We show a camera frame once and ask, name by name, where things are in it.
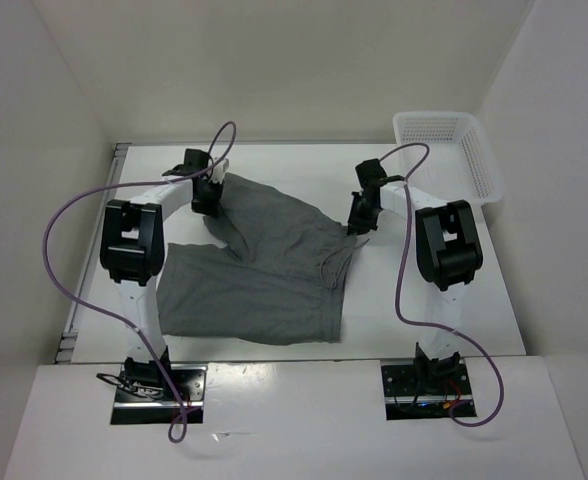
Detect grey shorts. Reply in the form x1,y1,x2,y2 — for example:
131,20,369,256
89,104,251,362
157,174,357,346

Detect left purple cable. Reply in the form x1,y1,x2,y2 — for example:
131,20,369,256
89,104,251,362
41,120,238,444

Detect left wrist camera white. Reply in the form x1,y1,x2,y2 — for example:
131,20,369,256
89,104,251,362
208,157,229,184

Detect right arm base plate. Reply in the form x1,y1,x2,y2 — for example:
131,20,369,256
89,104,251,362
381,362,476,421

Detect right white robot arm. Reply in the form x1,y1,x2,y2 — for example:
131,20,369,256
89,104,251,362
348,159,483,393

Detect aluminium table frame rail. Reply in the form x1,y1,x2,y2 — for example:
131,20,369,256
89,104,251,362
54,143,130,365

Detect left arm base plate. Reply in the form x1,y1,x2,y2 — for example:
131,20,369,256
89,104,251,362
105,364,207,425

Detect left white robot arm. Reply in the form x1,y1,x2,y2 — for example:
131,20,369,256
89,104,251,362
99,149,229,400

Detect white plastic basket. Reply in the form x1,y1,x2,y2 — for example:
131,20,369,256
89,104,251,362
392,111,504,205

